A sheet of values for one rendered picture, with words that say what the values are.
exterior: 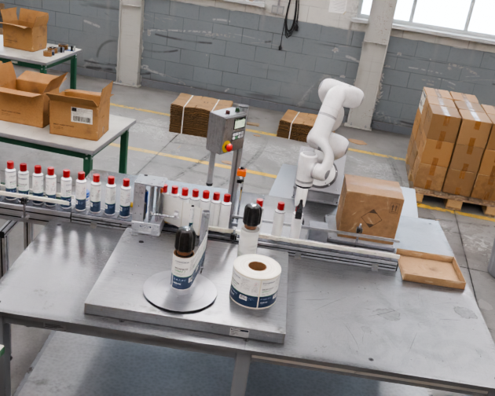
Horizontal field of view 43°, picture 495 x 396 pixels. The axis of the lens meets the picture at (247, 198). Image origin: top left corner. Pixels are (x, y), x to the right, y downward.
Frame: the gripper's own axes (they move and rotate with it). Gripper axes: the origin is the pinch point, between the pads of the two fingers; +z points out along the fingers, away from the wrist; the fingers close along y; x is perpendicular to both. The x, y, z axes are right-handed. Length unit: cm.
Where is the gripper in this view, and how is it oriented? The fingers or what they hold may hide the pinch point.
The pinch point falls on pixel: (298, 213)
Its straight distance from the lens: 311.7
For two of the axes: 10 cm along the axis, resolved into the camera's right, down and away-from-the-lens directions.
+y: -0.8, 4.1, -9.1
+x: 9.9, 1.5, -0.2
